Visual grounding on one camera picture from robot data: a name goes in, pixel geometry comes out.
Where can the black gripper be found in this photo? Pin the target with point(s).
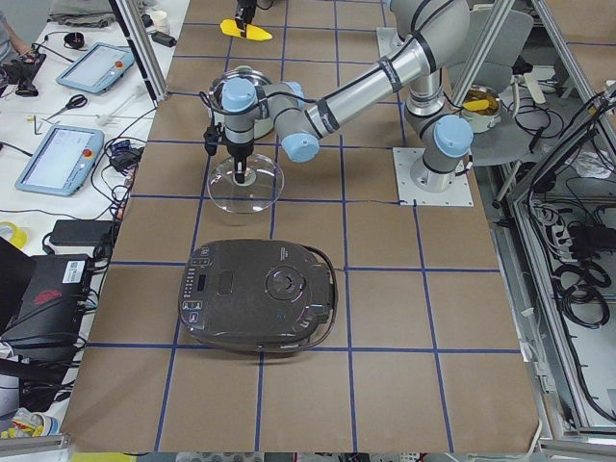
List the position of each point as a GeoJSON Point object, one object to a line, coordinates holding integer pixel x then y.
{"type": "Point", "coordinates": [239, 150]}
{"type": "Point", "coordinates": [245, 10]}

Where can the yellow corn cob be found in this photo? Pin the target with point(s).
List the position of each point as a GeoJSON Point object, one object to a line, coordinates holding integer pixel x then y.
{"type": "Point", "coordinates": [251, 32]}

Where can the glass pot lid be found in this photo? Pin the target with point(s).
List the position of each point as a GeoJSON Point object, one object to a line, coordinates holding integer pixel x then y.
{"type": "Point", "coordinates": [263, 184]}

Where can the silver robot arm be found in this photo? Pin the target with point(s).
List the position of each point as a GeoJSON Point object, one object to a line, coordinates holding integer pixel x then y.
{"type": "Point", "coordinates": [430, 33]}

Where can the white paper cup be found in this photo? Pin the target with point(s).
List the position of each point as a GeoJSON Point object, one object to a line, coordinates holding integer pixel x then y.
{"type": "Point", "coordinates": [160, 21]}

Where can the black rice cooker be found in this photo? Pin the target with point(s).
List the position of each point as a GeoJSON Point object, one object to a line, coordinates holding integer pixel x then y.
{"type": "Point", "coordinates": [258, 296]}

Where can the blue teach pendant upper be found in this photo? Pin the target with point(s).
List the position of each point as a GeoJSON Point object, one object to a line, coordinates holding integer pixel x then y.
{"type": "Point", "coordinates": [99, 69]}

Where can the blue teach pendant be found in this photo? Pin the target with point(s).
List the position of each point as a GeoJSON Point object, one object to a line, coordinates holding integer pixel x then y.
{"type": "Point", "coordinates": [62, 162]}
{"type": "Point", "coordinates": [99, 69]}

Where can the blue teach pendant lower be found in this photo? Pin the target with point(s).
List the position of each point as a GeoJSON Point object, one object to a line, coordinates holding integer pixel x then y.
{"type": "Point", "coordinates": [62, 162]}

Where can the black power brick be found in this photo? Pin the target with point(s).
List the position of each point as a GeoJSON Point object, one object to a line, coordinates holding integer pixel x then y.
{"type": "Point", "coordinates": [71, 232]}

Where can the yellow tape roll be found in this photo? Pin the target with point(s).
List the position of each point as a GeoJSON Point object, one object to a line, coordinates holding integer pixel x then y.
{"type": "Point", "coordinates": [13, 234]}

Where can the black laptop computer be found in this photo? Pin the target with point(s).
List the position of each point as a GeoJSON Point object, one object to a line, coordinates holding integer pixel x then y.
{"type": "Point", "coordinates": [41, 297]}

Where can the steel bowl with contents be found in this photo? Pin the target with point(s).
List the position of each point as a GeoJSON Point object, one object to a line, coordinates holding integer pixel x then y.
{"type": "Point", "coordinates": [481, 108]}

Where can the grey chair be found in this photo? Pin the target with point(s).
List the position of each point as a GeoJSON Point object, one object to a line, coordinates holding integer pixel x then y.
{"type": "Point", "coordinates": [495, 40]}

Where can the aluminium frame post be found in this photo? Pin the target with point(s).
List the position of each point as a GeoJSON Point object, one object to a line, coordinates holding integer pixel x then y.
{"type": "Point", "coordinates": [129, 19]}

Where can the black handled scissors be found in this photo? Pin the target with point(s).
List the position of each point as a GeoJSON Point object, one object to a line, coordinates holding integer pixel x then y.
{"type": "Point", "coordinates": [76, 101]}

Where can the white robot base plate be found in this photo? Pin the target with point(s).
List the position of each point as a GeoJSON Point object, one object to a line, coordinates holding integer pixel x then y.
{"type": "Point", "coordinates": [419, 186]}

